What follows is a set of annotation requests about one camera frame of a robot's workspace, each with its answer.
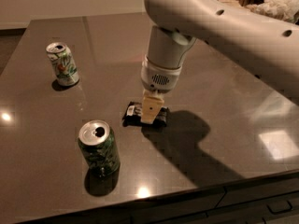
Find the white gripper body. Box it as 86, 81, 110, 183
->
141, 58, 181, 93

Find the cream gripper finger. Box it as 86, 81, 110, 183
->
141, 90, 164, 124

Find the black rxbar chocolate bar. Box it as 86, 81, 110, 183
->
122, 102, 169, 128

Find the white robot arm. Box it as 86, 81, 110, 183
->
141, 0, 299, 124

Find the dark green soda can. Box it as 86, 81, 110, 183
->
78, 120, 121, 178

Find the white 7up soda can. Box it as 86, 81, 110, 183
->
46, 42, 79, 87

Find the dark drawer handle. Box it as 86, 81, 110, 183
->
267, 201, 293, 215

